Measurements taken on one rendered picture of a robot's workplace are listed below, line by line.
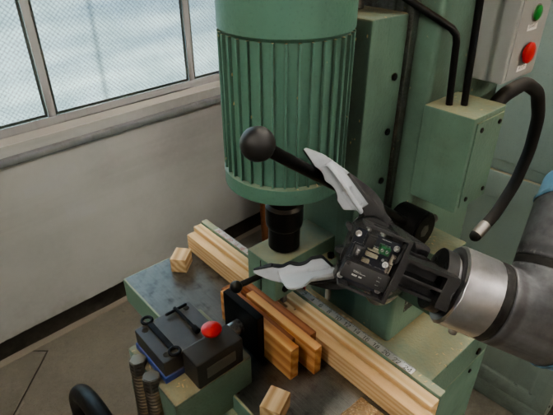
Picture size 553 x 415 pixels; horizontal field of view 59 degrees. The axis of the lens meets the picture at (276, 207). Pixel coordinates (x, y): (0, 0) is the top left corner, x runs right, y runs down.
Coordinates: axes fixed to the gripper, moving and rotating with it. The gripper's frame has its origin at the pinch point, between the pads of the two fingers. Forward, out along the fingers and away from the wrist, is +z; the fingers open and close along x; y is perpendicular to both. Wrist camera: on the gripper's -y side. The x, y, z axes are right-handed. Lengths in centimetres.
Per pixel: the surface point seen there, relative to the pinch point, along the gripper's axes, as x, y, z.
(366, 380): 21.8, -14.6, -22.4
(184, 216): 51, -169, 40
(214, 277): 25.2, -39.6, 6.7
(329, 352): 22.1, -19.7, -16.7
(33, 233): 65, -115, 81
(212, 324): 21.5, -11.5, 2.2
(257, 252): 11.6, -20.8, 0.4
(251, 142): -6.6, 9.4, 4.4
